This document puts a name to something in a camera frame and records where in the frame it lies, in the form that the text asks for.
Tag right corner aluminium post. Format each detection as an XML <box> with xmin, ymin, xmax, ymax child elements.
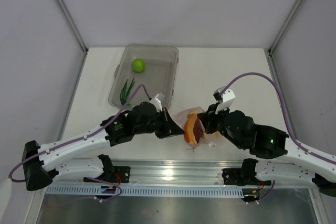
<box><xmin>268</xmin><ymin>0</ymin><xmax>306</xmax><ymax>57</ymax></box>

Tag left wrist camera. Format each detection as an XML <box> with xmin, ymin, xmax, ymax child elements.
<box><xmin>150</xmin><ymin>93</ymin><xmax>165</xmax><ymax>112</ymax></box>

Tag green lime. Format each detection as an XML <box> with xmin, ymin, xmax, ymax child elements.
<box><xmin>131</xmin><ymin>59</ymin><xmax>145</xmax><ymax>73</ymax></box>

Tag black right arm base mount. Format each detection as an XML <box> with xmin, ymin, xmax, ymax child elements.
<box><xmin>222</xmin><ymin>158</ymin><xmax>271</xmax><ymax>186</ymax></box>

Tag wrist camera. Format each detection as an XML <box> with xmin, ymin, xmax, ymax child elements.
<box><xmin>150</xmin><ymin>93</ymin><xmax>165</xmax><ymax>112</ymax></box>
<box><xmin>213</xmin><ymin>86</ymin><xmax>236</xmax><ymax>114</ymax></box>

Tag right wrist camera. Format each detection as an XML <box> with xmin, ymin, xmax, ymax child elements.
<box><xmin>213</xmin><ymin>86</ymin><xmax>236</xmax><ymax>114</ymax></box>

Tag aluminium table edge rail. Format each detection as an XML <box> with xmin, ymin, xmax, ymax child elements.
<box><xmin>51</xmin><ymin>158</ymin><xmax>242</xmax><ymax>185</ymax></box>

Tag white slotted cable duct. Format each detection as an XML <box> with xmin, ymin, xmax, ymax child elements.
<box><xmin>46</xmin><ymin>184</ymin><xmax>244</xmax><ymax>198</ymax></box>

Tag clear zip top bag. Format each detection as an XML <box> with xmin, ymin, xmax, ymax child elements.
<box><xmin>173</xmin><ymin>107</ymin><xmax>220</xmax><ymax>148</ymax></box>

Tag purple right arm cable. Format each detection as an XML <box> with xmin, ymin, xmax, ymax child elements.
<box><xmin>222</xmin><ymin>71</ymin><xmax>336</xmax><ymax>166</ymax></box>

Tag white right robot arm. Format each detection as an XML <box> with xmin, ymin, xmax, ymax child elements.
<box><xmin>197</xmin><ymin>104</ymin><xmax>335</xmax><ymax>197</ymax></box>

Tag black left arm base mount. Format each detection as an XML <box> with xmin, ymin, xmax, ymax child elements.
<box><xmin>96</xmin><ymin>166</ymin><xmax>131</xmax><ymax>184</ymax></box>

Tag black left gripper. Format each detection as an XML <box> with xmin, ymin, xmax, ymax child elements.
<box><xmin>134</xmin><ymin>108</ymin><xmax>184</xmax><ymax>139</ymax></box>

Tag corner aluminium post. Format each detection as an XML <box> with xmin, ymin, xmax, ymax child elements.
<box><xmin>268</xmin><ymin>0</ymin><xmax>306</xmax><ymax>57</ymax></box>
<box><xmin>54</xmin><ymin>0</ymin><xmax>88</xmax><ymax>54</ymax></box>

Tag green onion stalks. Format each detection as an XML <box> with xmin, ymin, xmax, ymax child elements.
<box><xmin>120</xmin><ymin>78</ymin><xmax>135</xmax><ymax>105</ymax></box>

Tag clear plastic food bin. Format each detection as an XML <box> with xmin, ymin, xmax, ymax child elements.
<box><xmin>108</xmin><ymin>44</ymin><xmax>179</xmax><ymax>108</ymax></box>

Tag red yellow mango slice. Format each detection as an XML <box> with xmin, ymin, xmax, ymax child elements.
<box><xmin>183</xmin><ymin>114</ymin><xmax>205</xmax><ymax>147</ymax></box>

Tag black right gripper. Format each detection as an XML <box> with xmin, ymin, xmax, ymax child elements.
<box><xmin>197</xmin><ymin>102</ymin><xmax>245</xmax><ymax>150</ymax></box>

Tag left corner aluminium post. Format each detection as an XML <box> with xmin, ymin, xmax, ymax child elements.
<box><xmin>54</xmin><ymin>0</ymin><xmax>88</xmax><ymax>54</ymax></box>

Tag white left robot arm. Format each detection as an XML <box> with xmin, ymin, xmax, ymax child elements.
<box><xmin>22</xmin><ymin>102</ymin><xmax>184</xmax><ymax>191</ymax></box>

